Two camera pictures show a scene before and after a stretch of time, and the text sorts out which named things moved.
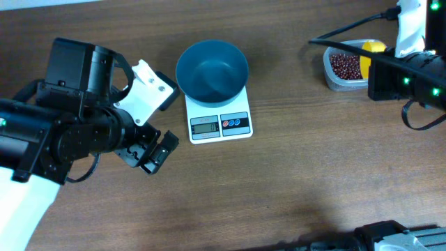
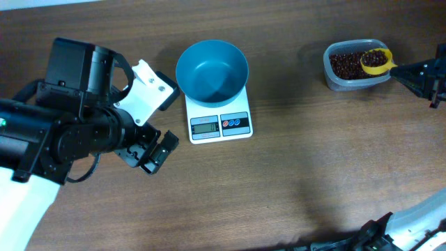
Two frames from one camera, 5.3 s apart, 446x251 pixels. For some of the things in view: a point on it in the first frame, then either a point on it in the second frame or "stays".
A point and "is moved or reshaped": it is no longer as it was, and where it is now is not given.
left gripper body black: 152,140 stays
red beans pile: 348,67 stays
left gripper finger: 160,154 stays
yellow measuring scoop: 365,61 is moved or reshaped
